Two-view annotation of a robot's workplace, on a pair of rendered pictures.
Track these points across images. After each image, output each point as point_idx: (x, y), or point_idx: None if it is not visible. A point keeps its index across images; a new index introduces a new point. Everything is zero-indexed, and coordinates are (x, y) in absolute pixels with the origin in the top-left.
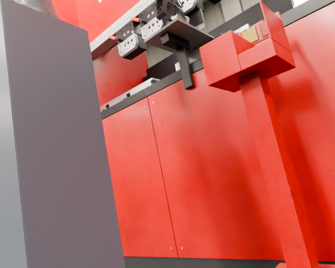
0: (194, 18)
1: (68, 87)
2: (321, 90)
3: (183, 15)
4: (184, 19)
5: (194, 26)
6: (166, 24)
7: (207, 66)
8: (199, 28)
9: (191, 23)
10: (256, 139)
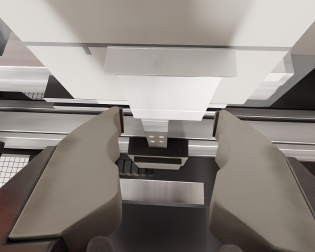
0: (136, 247)
1: None
2: None
3: (22, 175)
4: (63, 146)
5: (148, 203)
6: (314, 220)
7: None
8: (135, 183)
9: (158, 234)
10: None
